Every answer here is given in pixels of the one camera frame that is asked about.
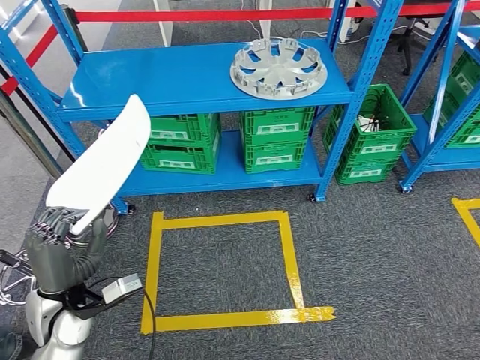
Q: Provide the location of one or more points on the black office chair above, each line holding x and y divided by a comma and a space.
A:
407, 44

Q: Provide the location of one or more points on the white plastic car part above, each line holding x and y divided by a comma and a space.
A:
101, 164

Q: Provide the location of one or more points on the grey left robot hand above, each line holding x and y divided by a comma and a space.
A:
52, 263

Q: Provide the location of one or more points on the grey wheel hubcap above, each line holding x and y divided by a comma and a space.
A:
277, 69

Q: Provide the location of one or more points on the red barrier belt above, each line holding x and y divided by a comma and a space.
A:
29, 58
225, 13

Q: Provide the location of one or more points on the blue metal shelf rack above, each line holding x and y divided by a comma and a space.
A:
438, 159
168, 79

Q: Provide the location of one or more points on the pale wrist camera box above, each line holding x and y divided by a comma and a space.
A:
121, 288

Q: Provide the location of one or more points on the black camera bracket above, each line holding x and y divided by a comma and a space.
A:
78, 303

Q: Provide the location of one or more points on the white connector bundle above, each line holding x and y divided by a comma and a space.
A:
365, 123

